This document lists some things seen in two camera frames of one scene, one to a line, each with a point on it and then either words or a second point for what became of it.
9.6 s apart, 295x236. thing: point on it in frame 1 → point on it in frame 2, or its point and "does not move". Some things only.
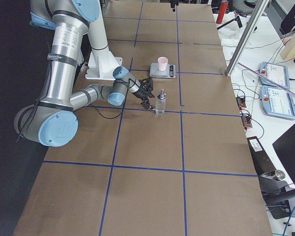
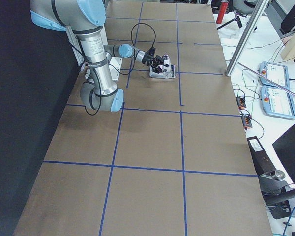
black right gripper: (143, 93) → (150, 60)
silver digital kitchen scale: (170, 71) does not move
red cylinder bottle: (223, 5) does not move
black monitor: (290, 148) does not move
